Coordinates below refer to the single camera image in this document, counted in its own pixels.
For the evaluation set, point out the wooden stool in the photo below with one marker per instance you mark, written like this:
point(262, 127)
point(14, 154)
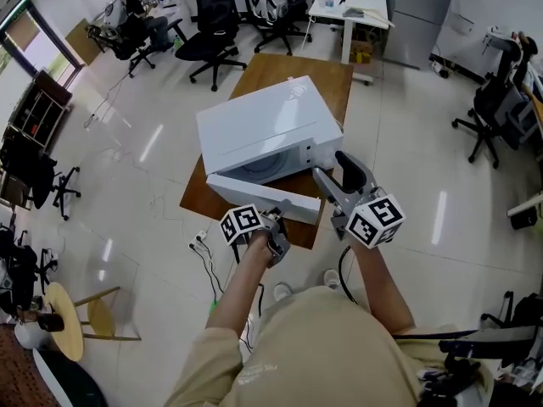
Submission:
point(102, 317)

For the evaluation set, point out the white desk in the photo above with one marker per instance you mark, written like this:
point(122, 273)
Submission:
point(526, 206)
point(365, 2)

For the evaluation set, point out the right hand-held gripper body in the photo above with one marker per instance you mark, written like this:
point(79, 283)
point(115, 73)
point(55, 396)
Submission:
point(375, 221)

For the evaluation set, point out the person's right white shoe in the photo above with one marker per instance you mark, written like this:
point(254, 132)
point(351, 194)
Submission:
point(332, 278)

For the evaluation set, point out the person's left white shoe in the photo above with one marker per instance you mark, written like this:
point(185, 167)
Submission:
point(282, 291)

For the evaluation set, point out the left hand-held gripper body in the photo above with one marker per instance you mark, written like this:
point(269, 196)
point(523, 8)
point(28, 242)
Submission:
point(239, 224)

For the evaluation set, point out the silver refrigerator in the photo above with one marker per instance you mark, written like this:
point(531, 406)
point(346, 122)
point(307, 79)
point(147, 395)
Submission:
point(418, 15)

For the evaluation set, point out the green plug adapter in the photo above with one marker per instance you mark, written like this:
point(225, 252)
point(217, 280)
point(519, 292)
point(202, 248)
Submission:
point(212, 306)

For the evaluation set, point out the person's left forearm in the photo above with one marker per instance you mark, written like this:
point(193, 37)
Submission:
point(237, 286)

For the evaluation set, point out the white power strip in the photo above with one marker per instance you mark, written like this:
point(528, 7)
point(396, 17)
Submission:
point(199, 240)
point(441, 71)

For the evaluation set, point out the white microwave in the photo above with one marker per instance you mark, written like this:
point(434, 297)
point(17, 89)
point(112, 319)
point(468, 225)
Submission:
point(263, 121)

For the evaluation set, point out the brown cardboard sheet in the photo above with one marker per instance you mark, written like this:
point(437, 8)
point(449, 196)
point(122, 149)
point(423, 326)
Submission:
point(82, 40)

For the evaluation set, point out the white pot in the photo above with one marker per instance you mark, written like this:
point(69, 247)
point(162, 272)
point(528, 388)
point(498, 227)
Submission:
point(27, 335)

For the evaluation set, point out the person's beige shirt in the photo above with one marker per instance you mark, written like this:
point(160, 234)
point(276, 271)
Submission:
point(322, 354)

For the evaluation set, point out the black round table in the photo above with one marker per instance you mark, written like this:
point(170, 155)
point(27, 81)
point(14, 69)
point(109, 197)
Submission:
point(72, 384)

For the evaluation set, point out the black low shelf cabinet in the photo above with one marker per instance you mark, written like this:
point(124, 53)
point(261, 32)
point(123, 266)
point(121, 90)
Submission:
point(40, 108)

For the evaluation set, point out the cardboard box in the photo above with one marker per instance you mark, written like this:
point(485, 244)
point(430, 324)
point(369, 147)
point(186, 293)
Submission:
point(360, 51)

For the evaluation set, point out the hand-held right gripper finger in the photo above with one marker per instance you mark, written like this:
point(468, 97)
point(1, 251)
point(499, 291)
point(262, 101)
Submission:
point(333, 189)
point(354, 174)

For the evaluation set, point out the black box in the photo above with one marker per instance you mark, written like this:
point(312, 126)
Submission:
point(524, 219)

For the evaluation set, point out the brown wooden table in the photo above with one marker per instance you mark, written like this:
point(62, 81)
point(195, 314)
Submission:
point(292, 74)

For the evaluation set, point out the round wooden side table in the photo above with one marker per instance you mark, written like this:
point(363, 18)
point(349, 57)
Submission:
point(63, 325)

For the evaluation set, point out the black office chair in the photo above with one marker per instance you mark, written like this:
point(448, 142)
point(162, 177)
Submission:
point(522, 312)
point(38, 176)
point(275, 32)
point(123, 48)
point(492, 100)
point(212, 45)

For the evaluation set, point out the person's right forearm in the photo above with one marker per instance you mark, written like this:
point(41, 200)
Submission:
point(382, 282)

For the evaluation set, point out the white appliance door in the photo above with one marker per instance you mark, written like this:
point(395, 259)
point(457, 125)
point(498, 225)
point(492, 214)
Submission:
point(254, 195)

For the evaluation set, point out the person's white shoe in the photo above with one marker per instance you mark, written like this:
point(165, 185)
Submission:
point(282, 291)
point(332, 278)

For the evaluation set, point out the dark-framed doorway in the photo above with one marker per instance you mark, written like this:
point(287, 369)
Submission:
point(29, 28)

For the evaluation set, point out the person's left hand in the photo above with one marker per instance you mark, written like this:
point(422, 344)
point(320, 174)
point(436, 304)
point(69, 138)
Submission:
point(263, 246)

